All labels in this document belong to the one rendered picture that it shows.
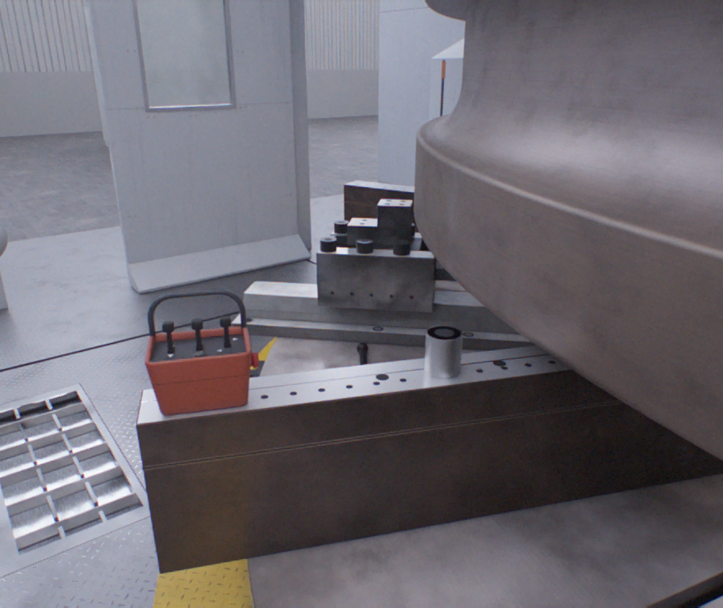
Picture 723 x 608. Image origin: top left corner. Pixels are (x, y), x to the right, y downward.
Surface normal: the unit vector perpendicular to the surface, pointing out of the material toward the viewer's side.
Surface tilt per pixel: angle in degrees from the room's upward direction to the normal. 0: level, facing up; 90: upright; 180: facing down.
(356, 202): 90
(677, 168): 62
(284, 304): 72
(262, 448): 90
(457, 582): 0
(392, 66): 90
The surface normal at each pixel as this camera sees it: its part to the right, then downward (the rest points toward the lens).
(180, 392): 0.24, 0.47
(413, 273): -0.15, 0.36
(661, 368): -0.91, 0.15
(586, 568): 0.00, -0.93
